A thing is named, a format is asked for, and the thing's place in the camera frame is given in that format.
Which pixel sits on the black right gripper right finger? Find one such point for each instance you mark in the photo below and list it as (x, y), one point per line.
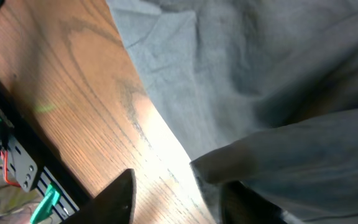
(241, 205)

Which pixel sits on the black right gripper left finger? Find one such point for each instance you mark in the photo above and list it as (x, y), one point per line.
(114, 205)

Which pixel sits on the grey shorts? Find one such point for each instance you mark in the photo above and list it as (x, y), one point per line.
(260, 92)

